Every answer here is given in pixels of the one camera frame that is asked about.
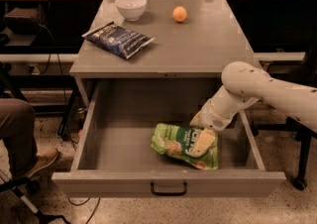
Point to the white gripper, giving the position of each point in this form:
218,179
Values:
211,119

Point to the green rice chip bag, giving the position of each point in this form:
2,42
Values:
175,142

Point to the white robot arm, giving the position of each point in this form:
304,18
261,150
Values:
243,85

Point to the grey cabinet counter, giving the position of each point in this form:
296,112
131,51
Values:
202,45

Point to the open grey drawer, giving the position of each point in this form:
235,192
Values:
115,158

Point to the blue chip bag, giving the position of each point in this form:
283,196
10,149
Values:
117,40

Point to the black rolling stand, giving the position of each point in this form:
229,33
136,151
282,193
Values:
303,135

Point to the orange fruit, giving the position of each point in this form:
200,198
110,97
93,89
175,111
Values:
179,14

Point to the white bowl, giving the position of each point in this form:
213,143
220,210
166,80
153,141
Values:
131,10

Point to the tan shoe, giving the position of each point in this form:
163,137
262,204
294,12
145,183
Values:
44,160

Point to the person's leg in trousers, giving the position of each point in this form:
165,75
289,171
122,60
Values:
17,119

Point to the black chair base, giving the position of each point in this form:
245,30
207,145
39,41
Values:
13,185

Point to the dark box on shelf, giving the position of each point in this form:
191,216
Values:
23,21

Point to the black drawer handle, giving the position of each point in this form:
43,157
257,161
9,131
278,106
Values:
167,190

